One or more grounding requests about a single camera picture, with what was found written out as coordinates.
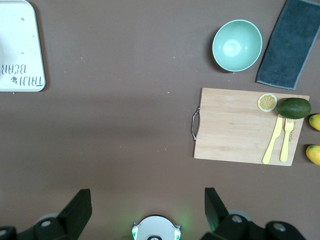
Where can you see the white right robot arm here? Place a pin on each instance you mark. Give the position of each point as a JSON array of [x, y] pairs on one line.
[[155, 228]]

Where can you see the wooden cutting board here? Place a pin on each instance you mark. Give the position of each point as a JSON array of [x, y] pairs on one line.
[[232, 127]]

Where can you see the yellow lemon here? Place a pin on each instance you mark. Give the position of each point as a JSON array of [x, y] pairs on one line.
[[315, 122], [314, 155]]

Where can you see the mint green bowl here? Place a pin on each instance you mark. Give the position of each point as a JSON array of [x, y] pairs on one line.
[[237, 46]]

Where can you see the yellow plastic fork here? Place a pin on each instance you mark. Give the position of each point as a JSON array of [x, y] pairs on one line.
[[286, 142]]

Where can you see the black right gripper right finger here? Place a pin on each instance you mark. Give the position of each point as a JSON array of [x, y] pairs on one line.
[[220, 222]]

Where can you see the round lemon slice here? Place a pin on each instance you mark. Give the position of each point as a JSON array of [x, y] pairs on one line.
[[267, 102]]

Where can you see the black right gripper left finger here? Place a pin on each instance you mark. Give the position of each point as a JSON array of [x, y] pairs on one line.
[[72, 215]]

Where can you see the dark grey cloth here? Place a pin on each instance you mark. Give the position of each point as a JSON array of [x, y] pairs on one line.
[[290, 47]]

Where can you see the cream bear print tray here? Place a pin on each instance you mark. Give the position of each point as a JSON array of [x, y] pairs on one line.
[[22, 45]]

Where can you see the dark green avocado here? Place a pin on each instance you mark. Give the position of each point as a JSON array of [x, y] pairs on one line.
[[293, 108]]

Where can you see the yellow plastic knife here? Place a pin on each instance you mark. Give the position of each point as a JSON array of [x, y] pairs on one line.
[[272, 142]]

